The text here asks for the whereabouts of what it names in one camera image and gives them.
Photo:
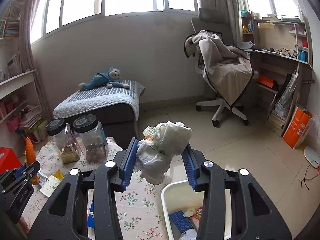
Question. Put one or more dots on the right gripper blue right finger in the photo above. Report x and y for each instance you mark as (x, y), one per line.
(191, 167)

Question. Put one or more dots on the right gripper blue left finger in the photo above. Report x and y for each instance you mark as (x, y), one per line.
(128, 164)

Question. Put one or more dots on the white tissue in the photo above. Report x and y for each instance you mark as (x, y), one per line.
(156, 151)

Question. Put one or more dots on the light blue milk carton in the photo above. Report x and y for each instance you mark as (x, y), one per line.
(42, 177)

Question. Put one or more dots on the red milk tea carton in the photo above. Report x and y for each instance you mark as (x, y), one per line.
(194, 215)

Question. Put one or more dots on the white trash bin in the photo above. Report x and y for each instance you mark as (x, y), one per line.
(178, 196)

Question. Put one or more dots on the red gift box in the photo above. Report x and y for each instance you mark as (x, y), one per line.
(8, 159)

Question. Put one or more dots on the white floral paper cup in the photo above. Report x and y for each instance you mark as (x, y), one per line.
(50, 185)

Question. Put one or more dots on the yellow snack packet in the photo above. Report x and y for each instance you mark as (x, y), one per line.
(58, 174)

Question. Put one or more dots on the clear jar with brown nuts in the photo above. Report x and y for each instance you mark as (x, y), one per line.
(93, 138)

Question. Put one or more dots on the floral tablecloth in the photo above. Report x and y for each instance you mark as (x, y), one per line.
(139, 208)

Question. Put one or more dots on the blue biscuit box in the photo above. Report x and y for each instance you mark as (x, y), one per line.
(182, 223)

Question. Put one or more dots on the dark ottoman with quilted cover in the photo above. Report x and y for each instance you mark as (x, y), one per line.
(116, 108)

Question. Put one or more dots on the clear jar with green contents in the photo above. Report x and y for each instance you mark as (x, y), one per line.
(61, 137)

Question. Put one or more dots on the pink storage basket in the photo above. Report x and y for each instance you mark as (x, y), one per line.
(14, 123)

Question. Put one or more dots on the dark blue cigarette carton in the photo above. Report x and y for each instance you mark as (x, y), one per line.
(90, 216)

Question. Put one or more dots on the white bookshelf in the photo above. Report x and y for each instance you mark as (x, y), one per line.
(21, 85)

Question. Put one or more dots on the blue monkey plush toy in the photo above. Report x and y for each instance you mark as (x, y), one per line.
(108, 79)

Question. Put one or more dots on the beige blanket on chair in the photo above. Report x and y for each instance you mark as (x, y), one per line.
(222, 64)

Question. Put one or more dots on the orange cardboard box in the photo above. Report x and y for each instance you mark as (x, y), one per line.
(299, 127)

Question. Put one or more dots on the white oval scale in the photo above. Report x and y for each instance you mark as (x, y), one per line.
(312, 157)

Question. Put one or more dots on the wooden desk with shelves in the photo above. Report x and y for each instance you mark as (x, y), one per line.
(282, 56)

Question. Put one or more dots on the white office chair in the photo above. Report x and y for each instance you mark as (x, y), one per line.
(220, 104)

